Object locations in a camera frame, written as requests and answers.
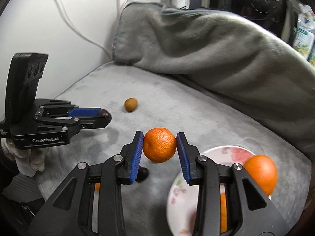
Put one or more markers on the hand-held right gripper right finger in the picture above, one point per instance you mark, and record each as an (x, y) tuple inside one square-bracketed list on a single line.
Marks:
[(184, 157)]

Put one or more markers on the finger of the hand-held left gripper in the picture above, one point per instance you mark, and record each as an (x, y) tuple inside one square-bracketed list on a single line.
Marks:
[(83, 111), (91, 123)]

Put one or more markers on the person's dark clothing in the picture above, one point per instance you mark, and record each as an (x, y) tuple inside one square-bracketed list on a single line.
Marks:
[(17, 209)]

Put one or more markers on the person's left hand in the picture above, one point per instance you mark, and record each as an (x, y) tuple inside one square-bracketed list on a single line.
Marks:
[(28, 159)]

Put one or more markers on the grey plush mat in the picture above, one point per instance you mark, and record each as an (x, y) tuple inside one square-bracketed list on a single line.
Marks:
[(172, 98)]

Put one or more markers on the floral white plate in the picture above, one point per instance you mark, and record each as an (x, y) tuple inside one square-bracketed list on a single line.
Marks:
[(179, 209)]

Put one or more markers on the floral white pouch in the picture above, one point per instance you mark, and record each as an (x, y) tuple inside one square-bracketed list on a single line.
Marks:
[(304, 34)]

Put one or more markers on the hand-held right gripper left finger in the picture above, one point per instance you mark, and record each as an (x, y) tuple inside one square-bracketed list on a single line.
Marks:
[(136, 157)]

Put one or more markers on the dark purple grape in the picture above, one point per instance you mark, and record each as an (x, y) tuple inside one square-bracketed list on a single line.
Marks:
[(144, 174), (106, 113)]

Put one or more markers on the folded grey blanket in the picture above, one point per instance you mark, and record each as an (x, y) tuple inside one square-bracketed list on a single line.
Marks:
[(209, 54)]

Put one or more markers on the small tangerine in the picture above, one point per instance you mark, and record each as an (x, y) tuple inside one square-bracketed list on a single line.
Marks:
[(160, 145)]

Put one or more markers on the large orange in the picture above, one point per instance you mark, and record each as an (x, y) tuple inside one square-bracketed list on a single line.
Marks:
[(223, 213), (262, 174)]

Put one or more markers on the brown longan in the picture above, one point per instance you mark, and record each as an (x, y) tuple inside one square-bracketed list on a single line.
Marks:
[(131, 104)]

